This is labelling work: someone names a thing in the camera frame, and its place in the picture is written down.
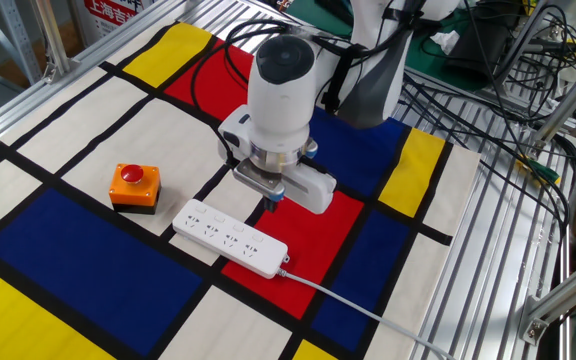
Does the white crumpled paper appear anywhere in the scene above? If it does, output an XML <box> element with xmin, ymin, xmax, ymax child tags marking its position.
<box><xmin>429</xmin><ymin>29</ymin><xmax>463</xmax><ymax>56</ymax></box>

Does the aluminium frame bar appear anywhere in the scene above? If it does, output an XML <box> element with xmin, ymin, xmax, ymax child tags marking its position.
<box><xmin>0</xmin><ymin>0</ymin><xmax>189</xmax><ymax>161</ymax></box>
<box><xmin>517</xmin><ymin>252</ymin><xmax>576</xmax><ymax>346</ymax></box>
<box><xmin>492</xmin><ymin>0</ymin><xmax>567</xmax><ymax>89</ymax></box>
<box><xmin>30</xmin><ymin>0</ymin><xmax>72</xmax><ymax>84</ymax></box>
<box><xmin>532</xmin><ymin>47</ymin><xmax>576</xmax><ymax>146</ymax></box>

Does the silver camera with blue cap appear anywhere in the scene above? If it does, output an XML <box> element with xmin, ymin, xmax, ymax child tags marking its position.
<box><xmin>231</xmin><ymin>158</ymin><xmax>287</xmax><ymax>202</ymax></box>

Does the white four-socket power strip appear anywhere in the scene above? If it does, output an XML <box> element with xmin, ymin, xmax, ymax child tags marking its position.
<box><xmin>171</xmin><ymin>198</ymin><xmax>291</xmax><ymax>280</ymax></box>

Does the orange box red emergency button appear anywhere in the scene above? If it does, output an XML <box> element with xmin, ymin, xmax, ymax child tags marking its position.
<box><xmin>107</xmin><ymin>163</ymin><xmax>162</xmax><ymax>216</ymax></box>

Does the grey power strip cable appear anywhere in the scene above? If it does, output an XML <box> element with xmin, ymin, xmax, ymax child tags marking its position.
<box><xmin>275</xmin><ymin>268</ymin><xmax>459</xmax><ymax>360</ymax></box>

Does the grey slotted shelf upright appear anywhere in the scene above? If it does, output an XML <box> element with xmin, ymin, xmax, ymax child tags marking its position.
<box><xmin>0</xmin><ymin>0</ymin><xmax>44</xmax><ymax>86</ymax></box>

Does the red and white sign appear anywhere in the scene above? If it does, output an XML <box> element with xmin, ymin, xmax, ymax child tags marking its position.
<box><xmin>81</xmin><ymin>0</ymin><xmax>157</xmax><ymax>39</ymax></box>

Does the black box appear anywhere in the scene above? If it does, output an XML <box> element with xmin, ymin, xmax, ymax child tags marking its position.
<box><xmin>445</xmin><ymin>9</ymin><xmax>517</xmax><ymax>86</ymax></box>

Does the colour-block Mondrian tablecloth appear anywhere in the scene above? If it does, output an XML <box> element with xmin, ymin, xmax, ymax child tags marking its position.
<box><xmin>0</xmin><ymin>19</ymin><xmax>482</xmax><ymax>360</ymax></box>

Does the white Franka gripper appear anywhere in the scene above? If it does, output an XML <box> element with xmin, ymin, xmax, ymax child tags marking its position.
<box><xmin>262</xmin><ymin>160</ymin><xmax>338</xmax><ymax>216</ymax></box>

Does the black cable tangle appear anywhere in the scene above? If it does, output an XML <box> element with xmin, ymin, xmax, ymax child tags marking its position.
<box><xmin>392</xmin><ymin>0</ymin><xmax>576</xmax><ymax>241</ymax></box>

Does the black camera cable along arm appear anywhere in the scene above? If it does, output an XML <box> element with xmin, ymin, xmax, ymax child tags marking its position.
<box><xmin>189</xmin><ymin>18</ymin><xmax>369</xmax><ymax>169</ymax></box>

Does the green and yellow tool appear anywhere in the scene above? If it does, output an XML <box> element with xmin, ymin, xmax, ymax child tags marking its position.
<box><xmin>515</xmin><ymin>152</ymin><xmax>563</xmax><ymax>186</ymax></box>

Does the green mat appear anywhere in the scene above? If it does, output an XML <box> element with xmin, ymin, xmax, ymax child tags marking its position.
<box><xmin>285</xmin><ymin>0</ymin><xmax>524</xmax><ymax>94</ymax></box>

